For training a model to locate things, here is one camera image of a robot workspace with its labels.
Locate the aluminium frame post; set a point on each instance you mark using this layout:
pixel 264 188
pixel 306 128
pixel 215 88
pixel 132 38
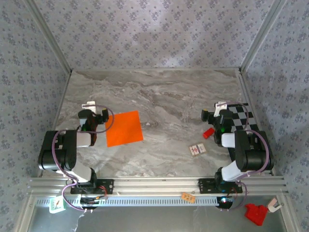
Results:
pixel 49 36
pixel 261 36

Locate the small card with red marks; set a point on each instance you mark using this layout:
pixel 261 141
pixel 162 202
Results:
pixel 197 149

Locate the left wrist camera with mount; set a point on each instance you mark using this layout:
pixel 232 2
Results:
pixel 88 104

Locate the green white card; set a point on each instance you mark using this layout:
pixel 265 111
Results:
pixel 57 204

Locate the large red plastic brick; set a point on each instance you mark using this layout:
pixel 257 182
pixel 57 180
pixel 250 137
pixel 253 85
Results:
pixel 256 213

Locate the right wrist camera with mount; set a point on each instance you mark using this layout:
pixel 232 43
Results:
pixel 218 106

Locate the aluminium frame leg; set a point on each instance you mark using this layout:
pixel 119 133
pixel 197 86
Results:
pixel 290 217
pixel 25 215

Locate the small red block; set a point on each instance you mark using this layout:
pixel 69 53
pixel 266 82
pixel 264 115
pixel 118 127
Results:
pixel 208 133

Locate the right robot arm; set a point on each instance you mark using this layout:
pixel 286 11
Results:
pixel 256 157

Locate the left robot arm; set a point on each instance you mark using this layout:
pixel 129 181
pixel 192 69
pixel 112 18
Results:
pixel 55 154

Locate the orange square paper sheet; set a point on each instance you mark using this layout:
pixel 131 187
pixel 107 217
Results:
pixel 125 129

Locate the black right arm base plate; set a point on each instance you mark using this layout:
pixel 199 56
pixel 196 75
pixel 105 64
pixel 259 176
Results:
pixel 205 186

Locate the aluminium table side rail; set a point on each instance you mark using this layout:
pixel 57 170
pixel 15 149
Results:
pixel 245 87

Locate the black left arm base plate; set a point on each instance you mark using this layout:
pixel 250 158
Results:
pixel 106 186

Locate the white pink plastic clip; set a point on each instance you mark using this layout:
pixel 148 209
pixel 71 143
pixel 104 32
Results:
pixel 274 205

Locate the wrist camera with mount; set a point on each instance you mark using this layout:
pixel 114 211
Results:
pixel 88 104
pixel 218 106

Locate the black grey checkerboard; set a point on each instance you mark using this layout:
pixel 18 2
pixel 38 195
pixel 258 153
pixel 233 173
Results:
pixel 241 116

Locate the long aluminium mounting rail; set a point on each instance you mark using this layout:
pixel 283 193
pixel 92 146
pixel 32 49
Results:
pixel 157 186

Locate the orange paper tag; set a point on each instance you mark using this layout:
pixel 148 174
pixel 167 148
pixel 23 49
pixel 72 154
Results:
pixel 188 197

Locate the grey metal sheet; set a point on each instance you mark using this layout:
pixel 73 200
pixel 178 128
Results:
pixel 157 220

